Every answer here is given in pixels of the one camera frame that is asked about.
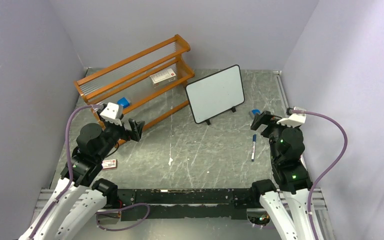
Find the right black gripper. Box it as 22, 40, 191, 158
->
250, 109, 298, 163

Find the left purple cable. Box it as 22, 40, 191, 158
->
26, 104, 104, 240

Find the orange wooden shelf rack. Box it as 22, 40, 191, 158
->
74, 34, 195, 130

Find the blue cube on shelf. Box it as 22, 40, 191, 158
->
117, 97, 131, 109

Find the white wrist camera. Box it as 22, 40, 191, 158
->
276, 106, 307, 128
99, 102, 123, 126

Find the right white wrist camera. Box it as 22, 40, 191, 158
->
276, 106, 307, 128

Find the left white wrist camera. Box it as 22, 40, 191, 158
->
99, 102, 123, 126

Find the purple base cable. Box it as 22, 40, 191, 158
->
95, 202, 151, 232

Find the white blue marker pen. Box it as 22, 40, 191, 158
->
251, 134, 257, 162

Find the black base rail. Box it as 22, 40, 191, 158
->
104, 188, 264, 221

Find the white whiteboard black frame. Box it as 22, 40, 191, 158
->
185, 64, 245, 124

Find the red white box on table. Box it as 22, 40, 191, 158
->
102, 159, 117, 170

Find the white red box on shelf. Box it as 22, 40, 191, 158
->
149, 68, 177, 88

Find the blue grey whiteboard eraser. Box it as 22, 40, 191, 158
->
248, 109, 261, 119

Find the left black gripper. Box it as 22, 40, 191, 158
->
95, 109, 144, 160

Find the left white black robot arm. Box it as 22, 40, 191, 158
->
20, 119, 145, 240

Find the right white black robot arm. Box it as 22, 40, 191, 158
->
249, 108, 321, 240

